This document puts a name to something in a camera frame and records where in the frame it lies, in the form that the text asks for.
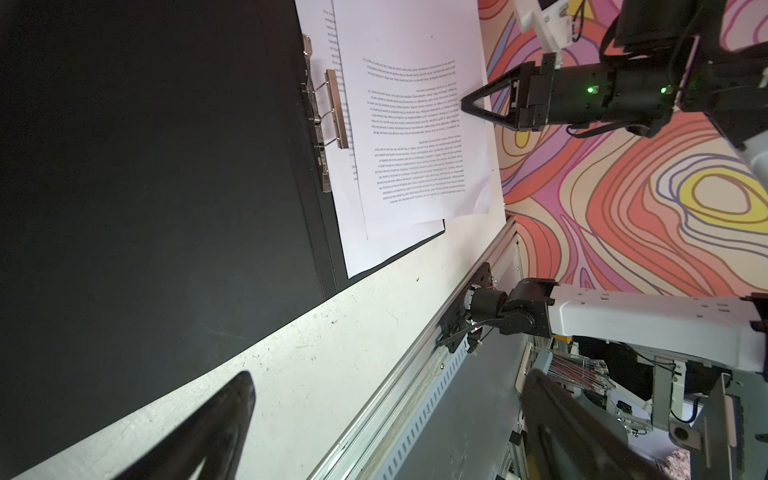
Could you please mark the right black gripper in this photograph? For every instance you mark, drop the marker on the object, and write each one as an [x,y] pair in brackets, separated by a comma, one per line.
[636,94]

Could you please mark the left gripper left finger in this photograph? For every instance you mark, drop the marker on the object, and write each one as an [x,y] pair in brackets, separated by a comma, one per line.
[209,443]

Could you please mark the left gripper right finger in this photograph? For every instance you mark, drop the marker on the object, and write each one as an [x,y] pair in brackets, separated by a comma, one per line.
[567,442]

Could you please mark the printed paper sheet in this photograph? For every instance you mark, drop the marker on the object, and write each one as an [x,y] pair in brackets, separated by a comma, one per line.
[360,253]
[406,67]

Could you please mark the orange and black folder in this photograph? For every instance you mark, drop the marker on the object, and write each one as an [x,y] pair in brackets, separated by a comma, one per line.
[161,204]

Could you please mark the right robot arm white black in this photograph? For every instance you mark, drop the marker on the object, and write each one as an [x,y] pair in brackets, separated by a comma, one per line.
[632,137]

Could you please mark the metal folder clip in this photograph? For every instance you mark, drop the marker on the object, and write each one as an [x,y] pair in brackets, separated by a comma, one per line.
[322,91]

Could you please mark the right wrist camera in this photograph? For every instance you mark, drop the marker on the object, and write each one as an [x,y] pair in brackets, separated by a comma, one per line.
[551,22]

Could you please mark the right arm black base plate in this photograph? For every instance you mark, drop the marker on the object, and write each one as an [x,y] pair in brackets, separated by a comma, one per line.
[476,300]

